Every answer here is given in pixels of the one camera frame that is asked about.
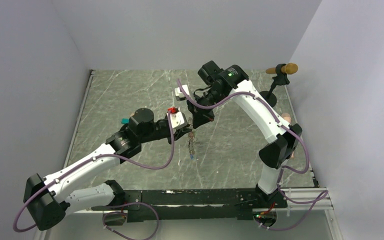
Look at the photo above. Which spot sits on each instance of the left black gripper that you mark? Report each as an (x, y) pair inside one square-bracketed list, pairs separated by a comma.
[(180, 132)]

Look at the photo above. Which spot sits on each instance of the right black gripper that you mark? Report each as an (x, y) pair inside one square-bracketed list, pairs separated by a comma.
[(200, 116)]

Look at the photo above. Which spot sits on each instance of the round metal keyring disc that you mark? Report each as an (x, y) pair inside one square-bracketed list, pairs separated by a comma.
[(191, 138)]

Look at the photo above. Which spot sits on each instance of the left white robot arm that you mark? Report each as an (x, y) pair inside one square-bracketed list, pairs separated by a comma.
[(51, 198)]

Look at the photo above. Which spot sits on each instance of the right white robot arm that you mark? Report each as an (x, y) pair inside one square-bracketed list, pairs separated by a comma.
[(281, 137)]

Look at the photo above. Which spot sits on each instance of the teal key tag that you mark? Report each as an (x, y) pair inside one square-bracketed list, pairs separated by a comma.
[(124, 121)]

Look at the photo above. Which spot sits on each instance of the black microphone stand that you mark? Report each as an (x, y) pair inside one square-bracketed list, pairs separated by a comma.
[(280, 79)]

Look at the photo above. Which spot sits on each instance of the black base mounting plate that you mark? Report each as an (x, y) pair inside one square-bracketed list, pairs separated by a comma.
[(189, 204)]

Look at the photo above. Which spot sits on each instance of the pink cylindrical object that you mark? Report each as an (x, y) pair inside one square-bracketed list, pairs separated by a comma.
[(288, 118)]

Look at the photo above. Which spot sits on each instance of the gold microphone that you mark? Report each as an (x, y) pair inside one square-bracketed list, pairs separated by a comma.
[(287, 68)]

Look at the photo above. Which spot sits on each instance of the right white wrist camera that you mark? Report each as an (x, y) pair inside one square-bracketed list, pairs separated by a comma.
[(179, 95)]

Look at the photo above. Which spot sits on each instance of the aluminium frame rail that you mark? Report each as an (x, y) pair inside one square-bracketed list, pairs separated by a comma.
[(306, 196)]

